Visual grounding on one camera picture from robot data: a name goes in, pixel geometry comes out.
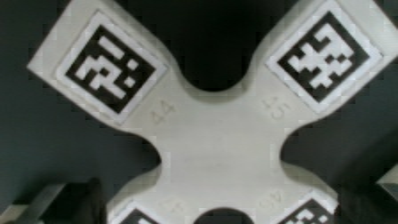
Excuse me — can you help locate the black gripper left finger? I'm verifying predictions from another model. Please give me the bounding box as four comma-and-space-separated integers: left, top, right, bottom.
0, 178, 107, 224

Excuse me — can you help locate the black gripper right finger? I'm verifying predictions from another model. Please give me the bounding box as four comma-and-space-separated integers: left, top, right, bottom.
334, 133, 398, 224

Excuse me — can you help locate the white cross-shaped table base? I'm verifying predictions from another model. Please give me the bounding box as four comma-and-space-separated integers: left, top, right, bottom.
29, 0, 398, 224

